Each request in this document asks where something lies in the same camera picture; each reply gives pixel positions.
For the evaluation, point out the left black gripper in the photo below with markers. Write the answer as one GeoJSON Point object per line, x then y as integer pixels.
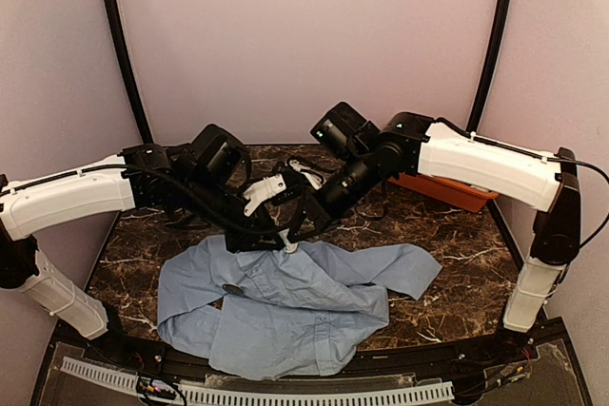
{"type": "Point", "coordinates": [245, 238]}

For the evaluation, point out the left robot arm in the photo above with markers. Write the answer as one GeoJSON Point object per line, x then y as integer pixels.
{"type": "Point", "coordinates": [193, 176]}

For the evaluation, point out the round white brooch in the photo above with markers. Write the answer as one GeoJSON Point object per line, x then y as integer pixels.
{"type": "Point", "coordinates": [289, 247]}

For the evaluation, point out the right black frame post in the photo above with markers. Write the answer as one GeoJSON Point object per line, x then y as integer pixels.
{"type": "Point", "coordinates": [489, 64]}

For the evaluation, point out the orange plastic basin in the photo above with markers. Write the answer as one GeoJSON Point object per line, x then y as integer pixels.
{"type": "Point", "coordinates": [463, 196]}

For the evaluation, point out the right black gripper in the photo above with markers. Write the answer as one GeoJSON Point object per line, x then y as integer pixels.
{"type": "Point", "coordinates": [317, 212]}

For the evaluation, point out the black front rail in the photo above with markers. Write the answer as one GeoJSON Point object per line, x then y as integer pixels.
{"type": "Point", "coordinates": [321, 352]}

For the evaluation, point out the light blue button shirt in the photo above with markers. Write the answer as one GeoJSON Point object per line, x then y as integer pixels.
{"type": "Point", "coordinates": [208, 289]}

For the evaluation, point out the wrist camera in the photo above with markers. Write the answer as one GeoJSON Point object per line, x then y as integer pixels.
{"type": "Point", "coordinates": [279, 188]}
{"type": "Point", "coordinates": [314, 176]}

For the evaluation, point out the white slotted cable duct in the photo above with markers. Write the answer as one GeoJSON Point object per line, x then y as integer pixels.
{"type": "Point", "coordinates": [230, 391]}

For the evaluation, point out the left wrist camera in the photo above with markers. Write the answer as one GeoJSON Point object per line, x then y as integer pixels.
{"type": "Point", "coordinates": [279, 188]}

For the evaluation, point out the black frame post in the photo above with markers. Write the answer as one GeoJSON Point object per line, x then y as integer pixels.
{"type": "Point", "coordinates": [120, 45]}
{"type": "Point", "coordinates": [489, 64]}

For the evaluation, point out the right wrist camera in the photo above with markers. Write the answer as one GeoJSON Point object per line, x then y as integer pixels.
{"type": "Point", "coordinates": [314, 176]}

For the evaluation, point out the left black frame post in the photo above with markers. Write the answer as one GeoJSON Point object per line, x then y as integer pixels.
{"type": "Point", "coordinates": [120, 45]}

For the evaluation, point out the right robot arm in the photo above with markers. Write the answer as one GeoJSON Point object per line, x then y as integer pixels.
{"type": "Point", "coordinates": [417, 145]}

